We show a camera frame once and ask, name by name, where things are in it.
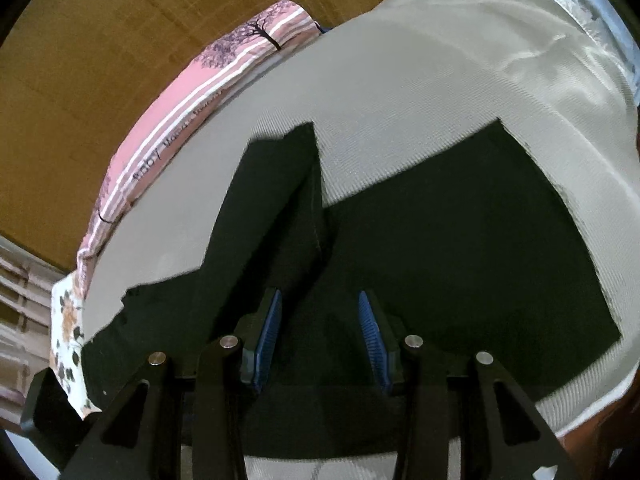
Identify white dotted blanket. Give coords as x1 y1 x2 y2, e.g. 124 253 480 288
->
561 0 639 106

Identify floral white pillow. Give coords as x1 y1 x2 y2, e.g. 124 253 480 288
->
49 272 100 419

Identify black pants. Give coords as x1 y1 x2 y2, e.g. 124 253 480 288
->
81 122 620 460

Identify wooden headboard panel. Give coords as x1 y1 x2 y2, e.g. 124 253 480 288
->
1 0 382 270

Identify pink striped bolster pillow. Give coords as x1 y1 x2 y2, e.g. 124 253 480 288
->
74 0 320 298

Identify beige bed sheet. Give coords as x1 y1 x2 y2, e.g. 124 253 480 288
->
85 0 639 479

